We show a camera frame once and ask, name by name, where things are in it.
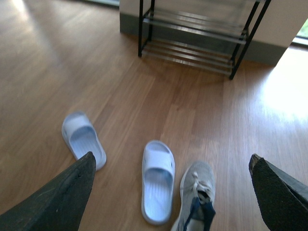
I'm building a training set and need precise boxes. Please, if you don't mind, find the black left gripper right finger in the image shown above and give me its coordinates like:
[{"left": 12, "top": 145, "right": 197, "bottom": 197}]
[{"left": 249, "top": 154, "right": 308, "bottom": 231}]

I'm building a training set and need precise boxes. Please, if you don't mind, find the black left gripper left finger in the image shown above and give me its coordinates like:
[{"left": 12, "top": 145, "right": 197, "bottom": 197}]
[{"left": 0, "top": 152, "right": 96, "bottom": 231}]

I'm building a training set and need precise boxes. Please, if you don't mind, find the light blue slide sandal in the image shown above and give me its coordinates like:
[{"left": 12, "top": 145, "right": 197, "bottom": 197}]
[
  {"left": 141, "top": 140, "right": 176, "bottom": 225},
  {"left": 62, "top": 111, "right": 107, "bottom": 170}
]

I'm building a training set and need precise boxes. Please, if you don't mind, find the grey knit sneaker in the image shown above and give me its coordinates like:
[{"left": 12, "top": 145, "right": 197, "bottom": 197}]
[{"left": 171, "top": 161, "right": 216, "bottom": 231}]

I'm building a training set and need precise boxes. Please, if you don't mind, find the black metal shoe rack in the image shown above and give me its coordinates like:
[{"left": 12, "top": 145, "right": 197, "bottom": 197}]
[{"left": 138, "top": 0, "right": 270, "bottom": 79}]

